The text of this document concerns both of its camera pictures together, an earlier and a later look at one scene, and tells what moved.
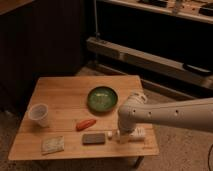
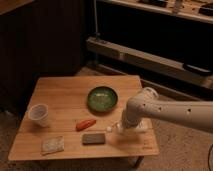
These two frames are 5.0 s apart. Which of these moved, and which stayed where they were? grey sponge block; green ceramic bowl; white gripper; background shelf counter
Moved: white gripper
Stayed: grey sponge block; background shelf counter; green ceramic bowl
